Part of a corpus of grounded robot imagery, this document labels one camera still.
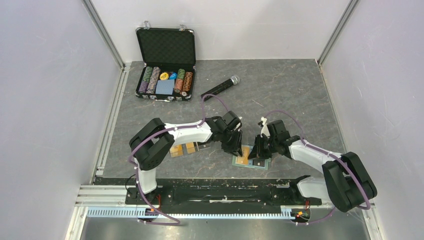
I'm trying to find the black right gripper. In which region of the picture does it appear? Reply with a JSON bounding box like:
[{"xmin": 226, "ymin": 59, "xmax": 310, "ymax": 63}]
[{"xmin": 247, "ymin": 134, "xmax": 278, "ymax": 160}]

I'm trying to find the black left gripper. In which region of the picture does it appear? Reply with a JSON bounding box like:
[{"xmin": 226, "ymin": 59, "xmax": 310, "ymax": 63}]
[{"xmin": 220, "ymin": 129, "xmax": 243, "ymax": 158}]

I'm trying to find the orange VIP credit card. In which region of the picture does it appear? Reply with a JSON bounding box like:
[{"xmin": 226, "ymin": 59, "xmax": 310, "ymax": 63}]
[{"xmin": 234, "ymin": 145, "xmax": 251, "ymax": 166}]

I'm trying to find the green card holder wallet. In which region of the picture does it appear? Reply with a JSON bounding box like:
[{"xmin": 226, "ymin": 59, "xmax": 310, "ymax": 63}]
[{"xmin": 232, "ymin": 145, "xmax": 272, "ymax": 170}]

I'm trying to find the clear acrylic card tray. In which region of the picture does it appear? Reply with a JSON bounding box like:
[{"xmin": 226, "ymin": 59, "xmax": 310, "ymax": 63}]
[{"xmin": 169, "ymin": 142, "xmax": 212, "ymax": 158}]

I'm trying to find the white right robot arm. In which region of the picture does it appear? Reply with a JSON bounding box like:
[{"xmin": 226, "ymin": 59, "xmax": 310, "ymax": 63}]
[{"xmin": 248, "ymin": 117, "xmax": 378, "ymax": 213}]

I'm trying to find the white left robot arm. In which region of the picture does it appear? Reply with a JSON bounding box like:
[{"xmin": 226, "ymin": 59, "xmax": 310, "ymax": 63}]
[{"xmin": 128, "ymin": 111, "xmax": 243, "ymax": 204}]

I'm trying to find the gold credit card stack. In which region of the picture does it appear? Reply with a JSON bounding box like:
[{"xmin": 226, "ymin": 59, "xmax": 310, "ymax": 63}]
[{"xmin": 185, "ymin": 142, "xmax": 197, "ymax": 154}]

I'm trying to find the orange credit card stack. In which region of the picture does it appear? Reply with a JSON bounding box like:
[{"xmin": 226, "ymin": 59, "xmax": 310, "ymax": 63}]
[{"xmin": 169, "ymin": 144, "xmax": 184, "ymax": 158}]

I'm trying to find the blue playing card deck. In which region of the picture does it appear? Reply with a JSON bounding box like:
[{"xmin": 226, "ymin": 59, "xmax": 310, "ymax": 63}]
[{"xmin": 155, "ymin": 79, "xmax": 175, "ymax": 95}]

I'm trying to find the black handheld microphone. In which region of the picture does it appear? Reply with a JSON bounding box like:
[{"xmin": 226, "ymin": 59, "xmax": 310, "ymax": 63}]
[{"xmin": 200, "ymin": 75, "xmax": 240, "ymax": 101}]

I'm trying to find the black poker chip case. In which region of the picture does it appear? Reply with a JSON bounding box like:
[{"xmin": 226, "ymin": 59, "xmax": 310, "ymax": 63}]
[{"xmin": 135, "ymin": 20, "xmax": 197, "ymax": 102}]

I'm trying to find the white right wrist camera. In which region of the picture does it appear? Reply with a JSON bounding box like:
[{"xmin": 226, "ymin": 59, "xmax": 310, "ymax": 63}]
[{"xmin": 258, "ymin": 117, "xmax": 271, "ymax": 138}]

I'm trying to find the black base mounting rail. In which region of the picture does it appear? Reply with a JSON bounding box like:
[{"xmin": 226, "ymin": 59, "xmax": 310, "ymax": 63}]
[{"xmin": 94, "ymin": 177, "xmax": 357, "ymax": 215}]

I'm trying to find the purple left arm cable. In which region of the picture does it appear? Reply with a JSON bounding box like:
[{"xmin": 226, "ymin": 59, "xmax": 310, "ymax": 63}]
[{"xmin": 127, "ymin": 94, "xmax": 231, "ymax": 226}]

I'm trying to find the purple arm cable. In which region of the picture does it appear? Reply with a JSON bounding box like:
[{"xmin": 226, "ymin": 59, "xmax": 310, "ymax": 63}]
[
  {"xmin": 127, "ymin": 94, "xmax": 231, "ymax": 226},
  {"xmin": 263, "ymin": 110, "xmax": 372, "ymax": 226}
]

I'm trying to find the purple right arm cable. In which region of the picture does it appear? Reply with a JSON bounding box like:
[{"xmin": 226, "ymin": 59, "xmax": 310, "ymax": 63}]
[{"xmin": 263, "ymin": 110, "xmax": 372, "ymax": 226}]

